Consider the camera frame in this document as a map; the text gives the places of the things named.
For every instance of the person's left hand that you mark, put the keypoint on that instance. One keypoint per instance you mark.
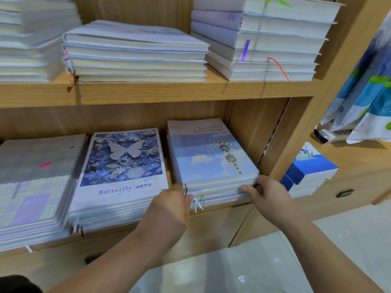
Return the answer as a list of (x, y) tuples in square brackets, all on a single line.
[(165, 216)]

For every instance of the person's right hand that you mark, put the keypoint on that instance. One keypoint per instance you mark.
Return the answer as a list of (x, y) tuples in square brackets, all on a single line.
[(275, 204)]

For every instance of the blue butterfly cover notebook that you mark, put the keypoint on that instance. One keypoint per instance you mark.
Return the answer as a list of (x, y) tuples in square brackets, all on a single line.
[(119, 174)]

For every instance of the sky cloud cover notebook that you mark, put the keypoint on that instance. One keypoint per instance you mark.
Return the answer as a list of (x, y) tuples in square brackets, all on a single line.
[(208, 155)]

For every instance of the wooden shelf unit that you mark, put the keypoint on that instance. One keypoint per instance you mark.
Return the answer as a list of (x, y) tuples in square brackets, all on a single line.
[(153, 91)]

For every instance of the pastel grid pattern notebook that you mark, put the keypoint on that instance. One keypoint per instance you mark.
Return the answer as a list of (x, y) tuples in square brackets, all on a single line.
[(33, 186)]

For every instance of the snowy tree notebook stack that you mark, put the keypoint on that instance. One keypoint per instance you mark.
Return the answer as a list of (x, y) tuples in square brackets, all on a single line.
[(134, 51)]

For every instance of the pile of small notebooks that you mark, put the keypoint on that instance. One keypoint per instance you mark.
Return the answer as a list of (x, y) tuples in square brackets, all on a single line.
[(262, 36)]

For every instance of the stack of sky photo notebooks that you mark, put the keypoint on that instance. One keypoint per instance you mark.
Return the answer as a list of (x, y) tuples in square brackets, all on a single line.
[(33, 39)]

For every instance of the person's left forearm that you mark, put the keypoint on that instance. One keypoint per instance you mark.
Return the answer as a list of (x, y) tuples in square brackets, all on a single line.
[(104, 268)]

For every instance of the person's right forearm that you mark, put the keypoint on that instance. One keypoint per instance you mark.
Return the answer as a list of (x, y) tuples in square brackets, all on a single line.
[(330, 259)]

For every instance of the person's black clothing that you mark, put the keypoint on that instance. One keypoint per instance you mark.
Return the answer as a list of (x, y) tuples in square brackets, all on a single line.
[(18, 283)]

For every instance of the blue white small box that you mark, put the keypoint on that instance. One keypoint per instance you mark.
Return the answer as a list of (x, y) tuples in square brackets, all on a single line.
[(308, 171)]

